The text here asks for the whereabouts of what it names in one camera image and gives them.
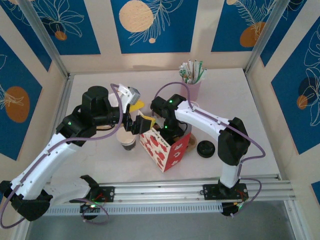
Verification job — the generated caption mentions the brown pulp cup carrier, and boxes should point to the brown pulp cup carrier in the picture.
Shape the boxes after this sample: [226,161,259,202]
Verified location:
[185,133,199,151]

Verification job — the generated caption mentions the red white gift bag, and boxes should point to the red white gift bag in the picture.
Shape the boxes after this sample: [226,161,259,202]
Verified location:
[138,111,192,173]

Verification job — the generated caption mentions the paper wrapped straw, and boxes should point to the paper wrapped straw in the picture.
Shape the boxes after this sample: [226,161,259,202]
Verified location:
[196,67,208,83]
[178,63,191,82]
[192,59,204,82]
[187,58,195,81]

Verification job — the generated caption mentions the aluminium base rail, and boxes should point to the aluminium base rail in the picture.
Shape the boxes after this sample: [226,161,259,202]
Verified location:
[47,174,297,208]

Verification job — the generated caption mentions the loose black cup lid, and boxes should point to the loose black cup lid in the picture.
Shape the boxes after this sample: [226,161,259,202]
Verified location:
[196,140,216,159]

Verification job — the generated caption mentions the aluminium side rail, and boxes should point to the aluminium side rail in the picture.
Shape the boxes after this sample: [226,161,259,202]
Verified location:
[47,73,75,151]

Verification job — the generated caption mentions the white paper napkins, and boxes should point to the white paper napkins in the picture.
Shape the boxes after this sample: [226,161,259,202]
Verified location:
[107,92,120,108]

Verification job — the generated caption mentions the white slotted cable duct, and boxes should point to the white slotted cable duct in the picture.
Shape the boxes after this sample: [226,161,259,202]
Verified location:
[44,202,223,217]

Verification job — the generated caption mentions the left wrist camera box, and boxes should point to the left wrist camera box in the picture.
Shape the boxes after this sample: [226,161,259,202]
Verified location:
[117,83,141,106]

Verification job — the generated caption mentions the pink straw holder cup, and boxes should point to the pink straw holder cup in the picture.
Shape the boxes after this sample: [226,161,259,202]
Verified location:
[183,81,202,103]

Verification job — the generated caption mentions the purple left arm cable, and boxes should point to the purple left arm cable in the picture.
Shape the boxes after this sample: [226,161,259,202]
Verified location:
[0,83,125,230]

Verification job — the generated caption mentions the aluminium frame post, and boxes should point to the aluminium frame post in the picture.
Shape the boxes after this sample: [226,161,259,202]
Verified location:
[18,0,70,79]
[244,0,287,76]

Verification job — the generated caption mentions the black controller board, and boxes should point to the black controller board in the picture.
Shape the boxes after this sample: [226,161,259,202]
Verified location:
[79,201,101,221]
[221,201,248,219]

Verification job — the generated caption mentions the black paper coffee cup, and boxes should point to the black paper coffee cup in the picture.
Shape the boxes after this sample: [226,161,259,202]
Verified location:
[116,129,137,152]

